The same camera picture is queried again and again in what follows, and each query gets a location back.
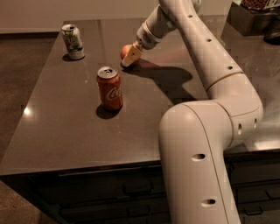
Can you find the dark drawer cabinet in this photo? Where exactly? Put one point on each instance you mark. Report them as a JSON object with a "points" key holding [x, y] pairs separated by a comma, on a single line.
{"points": [[136, 194]]}

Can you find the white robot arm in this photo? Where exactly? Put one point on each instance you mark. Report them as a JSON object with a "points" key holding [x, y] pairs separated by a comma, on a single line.
{"points": [[193, 135]]}

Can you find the red coke can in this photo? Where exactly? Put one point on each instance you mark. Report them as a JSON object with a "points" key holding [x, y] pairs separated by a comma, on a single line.
{"points": [[109, 84]]}

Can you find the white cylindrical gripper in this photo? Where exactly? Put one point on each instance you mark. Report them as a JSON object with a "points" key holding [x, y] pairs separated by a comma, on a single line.
{"points": [[148, 38]]}

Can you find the white green soda can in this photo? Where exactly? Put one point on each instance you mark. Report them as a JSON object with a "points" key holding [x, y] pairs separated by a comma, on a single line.
{"points": [[72, 39]]}

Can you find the red apple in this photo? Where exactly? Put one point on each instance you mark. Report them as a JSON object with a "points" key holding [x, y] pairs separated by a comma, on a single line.
{"points": [[126, 52]]}

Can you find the snack bag in box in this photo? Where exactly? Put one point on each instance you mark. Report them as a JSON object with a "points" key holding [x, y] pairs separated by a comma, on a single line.
{"points": [[261, 5]]}

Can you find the dark snack box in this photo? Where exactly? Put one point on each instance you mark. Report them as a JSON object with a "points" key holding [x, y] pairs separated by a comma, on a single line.
{"points": [[250, 22]]}

